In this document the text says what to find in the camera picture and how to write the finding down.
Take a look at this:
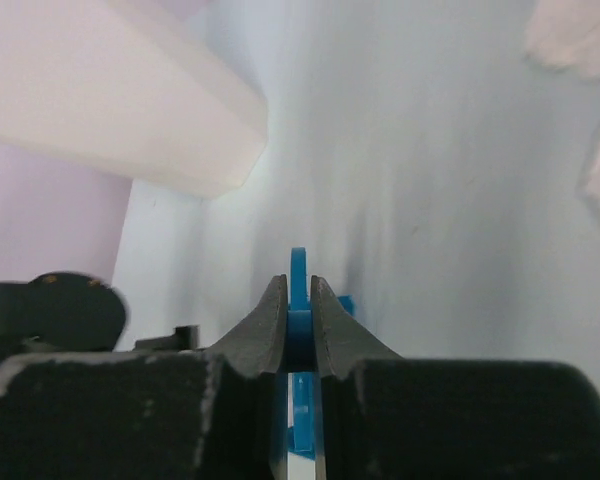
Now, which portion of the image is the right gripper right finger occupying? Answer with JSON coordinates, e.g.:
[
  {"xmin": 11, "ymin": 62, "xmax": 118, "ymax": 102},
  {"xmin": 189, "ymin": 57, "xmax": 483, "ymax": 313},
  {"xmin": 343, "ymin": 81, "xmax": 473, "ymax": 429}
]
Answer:
[{"xmin": 310, "ymin": 275, "xmax": 402, "ymax": 379}]

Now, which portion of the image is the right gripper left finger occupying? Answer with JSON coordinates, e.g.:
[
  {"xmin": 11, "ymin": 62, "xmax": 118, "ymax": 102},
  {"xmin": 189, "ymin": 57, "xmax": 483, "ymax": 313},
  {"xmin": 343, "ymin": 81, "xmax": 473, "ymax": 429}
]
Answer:
[{"xmin": 205, "ymin": 275, "xmax": 288, "ymax": 378}]

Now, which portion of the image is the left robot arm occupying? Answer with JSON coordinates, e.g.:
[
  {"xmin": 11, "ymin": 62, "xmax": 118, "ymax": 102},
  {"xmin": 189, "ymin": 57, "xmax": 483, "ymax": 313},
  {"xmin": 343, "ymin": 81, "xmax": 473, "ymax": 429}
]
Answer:
[{"xmin": 0, "ymin": 272, "xmax": 199, "ymax": 363}]

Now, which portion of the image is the white faceted bin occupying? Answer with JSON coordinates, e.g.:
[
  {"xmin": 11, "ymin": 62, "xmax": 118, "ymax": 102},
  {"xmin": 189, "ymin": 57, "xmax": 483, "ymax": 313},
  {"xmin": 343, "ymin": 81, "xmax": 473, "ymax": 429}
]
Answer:
[{"xmin": 0, "ymin": 1, "xmax": 268, "ymax": 198}]

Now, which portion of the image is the paper scrap far right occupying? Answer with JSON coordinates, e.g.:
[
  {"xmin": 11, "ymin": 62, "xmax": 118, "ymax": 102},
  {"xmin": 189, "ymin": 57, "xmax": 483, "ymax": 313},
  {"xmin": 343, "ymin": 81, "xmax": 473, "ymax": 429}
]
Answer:
[{"xmin": 524, "ymin": 0, "xmax": 600, "ymax": 79}]

